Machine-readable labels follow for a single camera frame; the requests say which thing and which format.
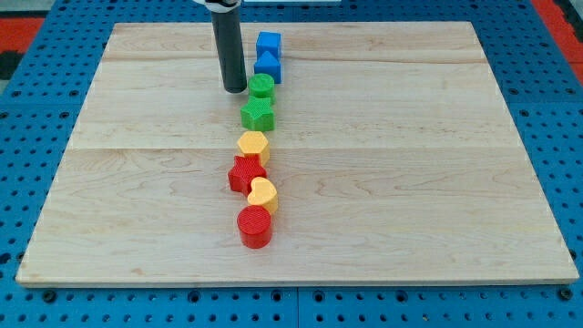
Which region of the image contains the yellow heart block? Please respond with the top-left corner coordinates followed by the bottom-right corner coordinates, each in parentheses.
top-left (247, 177), bottom-right (279, 214)

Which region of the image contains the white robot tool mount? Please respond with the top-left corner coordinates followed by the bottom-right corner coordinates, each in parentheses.
top-left (193, 0), bottom-right (241, 11)

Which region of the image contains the green cylinder block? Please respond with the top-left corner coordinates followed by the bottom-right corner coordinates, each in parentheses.
top-left (248, 73), bottom-right (276, 105)

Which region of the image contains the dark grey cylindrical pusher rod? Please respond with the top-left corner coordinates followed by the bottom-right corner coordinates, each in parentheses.
top-left (211, 5), bottom-right (247, 94)

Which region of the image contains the red star block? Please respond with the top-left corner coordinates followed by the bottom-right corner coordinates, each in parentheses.
top-left (228, 155), bottom-right (267, 197)

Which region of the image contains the blue triangle block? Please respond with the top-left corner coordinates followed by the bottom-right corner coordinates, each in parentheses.
top-left (254, 51), bottom-right (281, 84)

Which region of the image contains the green star block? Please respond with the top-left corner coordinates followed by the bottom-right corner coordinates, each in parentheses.
top-left (240, 96), bottom-right (275, 132)

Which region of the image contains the light wooden board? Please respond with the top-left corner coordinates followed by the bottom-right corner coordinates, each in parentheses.
top-left (16, 22), bottom-right (579, 288)

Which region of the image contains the yellow hexagon block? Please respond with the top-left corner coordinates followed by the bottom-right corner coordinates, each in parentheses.
top-left (237, 131), bottom-right (271, 166)

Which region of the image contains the red cylinder block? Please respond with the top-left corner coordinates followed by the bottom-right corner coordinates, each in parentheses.
top-left (237, 205), bottom-right (272, 249)

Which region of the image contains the blue cube block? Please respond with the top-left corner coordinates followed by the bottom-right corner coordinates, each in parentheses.
top-left (256, 31), bottom-right (281, 60)

